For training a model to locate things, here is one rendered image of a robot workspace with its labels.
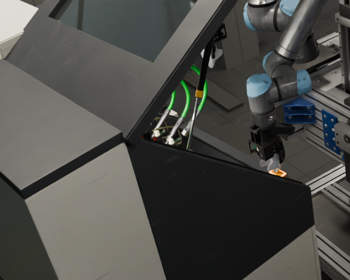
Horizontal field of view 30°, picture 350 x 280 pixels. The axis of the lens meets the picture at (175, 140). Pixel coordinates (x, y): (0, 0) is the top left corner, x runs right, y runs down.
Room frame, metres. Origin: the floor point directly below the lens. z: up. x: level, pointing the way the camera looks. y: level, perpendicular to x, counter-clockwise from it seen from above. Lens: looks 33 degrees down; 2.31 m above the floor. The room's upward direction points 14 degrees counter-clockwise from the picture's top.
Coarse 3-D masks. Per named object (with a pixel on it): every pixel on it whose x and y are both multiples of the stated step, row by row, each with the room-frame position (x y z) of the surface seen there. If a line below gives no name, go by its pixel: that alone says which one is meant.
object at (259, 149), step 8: (256, 128) 1.72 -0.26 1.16; (264, 128) 1.69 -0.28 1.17; (256, 136) 1.70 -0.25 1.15; (264, 136) 1.71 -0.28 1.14; (272, 136) 1.72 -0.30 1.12; (256, 144) 1.70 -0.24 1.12; (264, 144) 1.71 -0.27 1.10; (272, 144) 1.69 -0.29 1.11; (256, 152) 1.72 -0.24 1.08; (264, 152) 1.67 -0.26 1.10; (272, 152) 1.69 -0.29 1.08; (264, 160) 1.67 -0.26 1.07
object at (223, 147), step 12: (180, 132) 2.18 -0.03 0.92; (204, 132) 2.10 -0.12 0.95; (192, 144) 2.12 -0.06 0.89; (204, 144) 2.05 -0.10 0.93; (216, 144) 2.00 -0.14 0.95; (228, 144) 1.98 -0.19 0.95; (216, 156) 1.99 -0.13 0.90; (228, 156) 1.92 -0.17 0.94; (240, 156) 1.89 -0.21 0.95; (264, 168) 1.79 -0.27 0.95
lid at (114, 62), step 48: (48, 0) 2.05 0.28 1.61; (96, 0) 1.90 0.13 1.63; (144, 0) 1.74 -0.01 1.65; (192, 0) 1.61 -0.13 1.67; (48, 48) 1.84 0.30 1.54; (96, 48) 1.68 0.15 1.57; (144, 48) 1.58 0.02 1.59; (192, 48) 1.44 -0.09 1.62; (96, 96) 1.52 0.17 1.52; (144, 96) 1.40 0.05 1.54
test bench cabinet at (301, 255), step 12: (312, 228) 1.63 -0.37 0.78; (300, 240) 1.60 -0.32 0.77; (312, 240) 1.62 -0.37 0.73; (288, 252) 1.57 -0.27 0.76; (300, 252) 1.59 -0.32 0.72; (312, 252) 1.62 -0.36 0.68; (264, 264) 1.52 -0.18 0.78; (276, 264) 1.54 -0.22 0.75; (288, 264) 1.56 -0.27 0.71; (300, 264) 1.59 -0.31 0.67; (312, 264) 1.62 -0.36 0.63; (252, 276) 1.49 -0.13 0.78; (264, 276) 1.51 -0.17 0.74; (276, 276) 1.54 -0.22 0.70; (288, 276) 1.56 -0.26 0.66; (300, 276) 1.59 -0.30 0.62; (312, 276) 1.61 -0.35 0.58
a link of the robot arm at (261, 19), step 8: (248, 0) 2.44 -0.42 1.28; (256, 0) 2.40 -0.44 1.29; (264, 0) 2.39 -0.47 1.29; (272, 0) 2.39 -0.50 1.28; (248, 8) 2.44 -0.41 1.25; (256, 8) 2.39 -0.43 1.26; (264, 8) 2.38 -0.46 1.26; (272, 8) 2.38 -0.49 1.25; (248, 16) 2.42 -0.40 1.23; (256, 16) 2.39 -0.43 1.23; (264, 16) 2.38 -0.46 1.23; (272, 16) 2.36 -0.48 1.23; (248, 24) 2.42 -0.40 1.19; (256, 24) 2.39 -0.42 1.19; (264, 24) 2.37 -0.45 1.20; (272, 24) 2.35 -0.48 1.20
